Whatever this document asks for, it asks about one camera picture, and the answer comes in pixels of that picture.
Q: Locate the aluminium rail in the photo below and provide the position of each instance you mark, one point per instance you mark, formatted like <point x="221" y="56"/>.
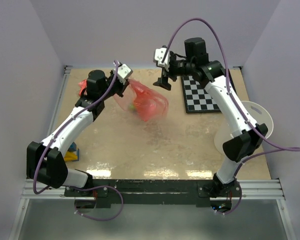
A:
<point x="66" y="73"/>
<point x="251" y="190"/>

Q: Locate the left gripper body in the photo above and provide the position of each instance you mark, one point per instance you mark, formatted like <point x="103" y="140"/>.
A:
<point x="118" y="88"/>

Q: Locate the aluminium front rail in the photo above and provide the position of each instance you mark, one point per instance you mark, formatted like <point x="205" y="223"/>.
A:
<point x="251" y="190"/>

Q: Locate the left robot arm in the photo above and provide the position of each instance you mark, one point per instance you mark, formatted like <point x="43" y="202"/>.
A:
<point x="45" y="160"/>

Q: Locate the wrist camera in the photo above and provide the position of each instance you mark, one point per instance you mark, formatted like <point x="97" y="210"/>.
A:
<point x="123" y="72"/>
<point x="161" y="58"/>

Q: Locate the yellow blue toy blocks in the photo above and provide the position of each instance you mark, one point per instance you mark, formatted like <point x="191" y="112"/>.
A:
<point x="72" y="154"/>

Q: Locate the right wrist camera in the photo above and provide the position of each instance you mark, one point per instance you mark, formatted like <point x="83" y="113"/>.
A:
<point x="161" y="58"/>

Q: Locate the small folded red bag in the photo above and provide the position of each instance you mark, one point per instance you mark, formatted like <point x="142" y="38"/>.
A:
<point x="83" y="87"/>

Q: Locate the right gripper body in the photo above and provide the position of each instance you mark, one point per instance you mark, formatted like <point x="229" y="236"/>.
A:
<point x="177" y="68"/>

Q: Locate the red trash bag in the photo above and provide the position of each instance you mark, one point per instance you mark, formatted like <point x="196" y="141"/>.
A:
<point x="149" y="103"/>

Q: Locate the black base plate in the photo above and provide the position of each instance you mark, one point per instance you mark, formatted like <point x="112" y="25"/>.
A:
<point x="194" y="192"/>

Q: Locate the colourful toy block car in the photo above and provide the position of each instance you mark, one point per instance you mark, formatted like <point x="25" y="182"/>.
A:
<point x="132" y="108"/>

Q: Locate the aluminium left side rail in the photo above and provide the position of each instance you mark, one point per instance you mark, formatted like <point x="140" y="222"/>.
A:
<point x="66" y="73"/>

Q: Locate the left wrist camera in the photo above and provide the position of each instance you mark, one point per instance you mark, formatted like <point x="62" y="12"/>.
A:
<point x="123" y="72"/>

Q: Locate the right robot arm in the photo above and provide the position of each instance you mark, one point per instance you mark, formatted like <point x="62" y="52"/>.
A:
<point x="214" y="78"/>

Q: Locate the black white chessboard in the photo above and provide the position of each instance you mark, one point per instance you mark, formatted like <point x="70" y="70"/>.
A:
<point x="200" y="95"/>

